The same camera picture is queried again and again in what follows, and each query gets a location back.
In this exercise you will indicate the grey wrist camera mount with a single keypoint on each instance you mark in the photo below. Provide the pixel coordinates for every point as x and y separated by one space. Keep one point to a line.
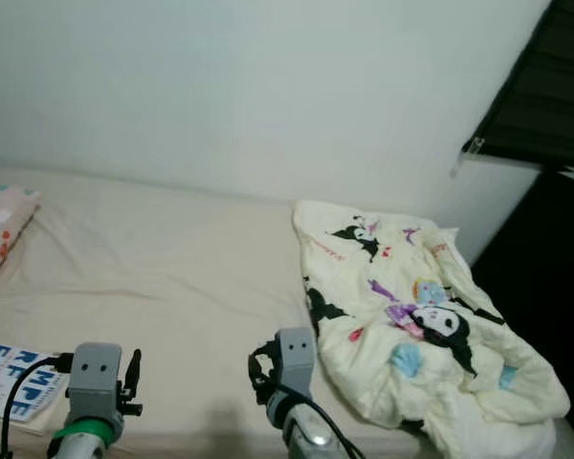
295 359
98 378

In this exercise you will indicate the cream cartoon print quilt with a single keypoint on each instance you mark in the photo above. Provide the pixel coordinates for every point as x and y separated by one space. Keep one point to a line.
411 277

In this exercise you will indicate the black window blind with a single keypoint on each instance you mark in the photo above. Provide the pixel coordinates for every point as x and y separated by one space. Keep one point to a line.
536 86

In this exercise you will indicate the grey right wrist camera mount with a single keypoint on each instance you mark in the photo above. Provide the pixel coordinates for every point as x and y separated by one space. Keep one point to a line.
295 359

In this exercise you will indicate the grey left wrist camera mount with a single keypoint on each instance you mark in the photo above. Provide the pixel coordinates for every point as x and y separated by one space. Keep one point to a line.
98 378

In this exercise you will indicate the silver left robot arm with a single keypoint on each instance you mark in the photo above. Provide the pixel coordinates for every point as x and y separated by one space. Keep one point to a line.
84 445

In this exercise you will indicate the white book blue lettering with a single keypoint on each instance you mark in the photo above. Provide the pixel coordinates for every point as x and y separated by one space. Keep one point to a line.
19 373

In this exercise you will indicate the pink patterned pillow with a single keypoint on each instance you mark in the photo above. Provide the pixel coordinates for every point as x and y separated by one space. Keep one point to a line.
5 229

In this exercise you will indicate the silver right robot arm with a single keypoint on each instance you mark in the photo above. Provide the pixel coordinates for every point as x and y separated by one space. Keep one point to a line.
311 435

